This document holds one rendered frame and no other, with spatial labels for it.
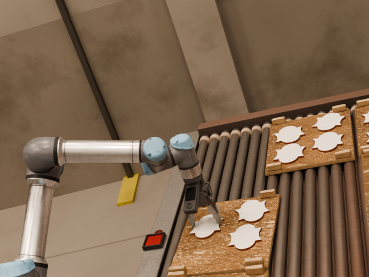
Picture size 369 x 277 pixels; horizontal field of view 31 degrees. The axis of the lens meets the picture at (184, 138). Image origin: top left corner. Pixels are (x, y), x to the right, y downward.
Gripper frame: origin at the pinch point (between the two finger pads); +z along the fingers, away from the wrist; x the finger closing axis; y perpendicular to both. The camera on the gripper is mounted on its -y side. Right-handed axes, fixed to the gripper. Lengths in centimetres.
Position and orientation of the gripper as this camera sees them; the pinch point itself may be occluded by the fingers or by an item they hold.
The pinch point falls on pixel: (206, 225)
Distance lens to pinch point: 245.7
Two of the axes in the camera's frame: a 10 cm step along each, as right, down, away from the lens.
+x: -9.3, 1.6, 3.3
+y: 2.3, -4.5, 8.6
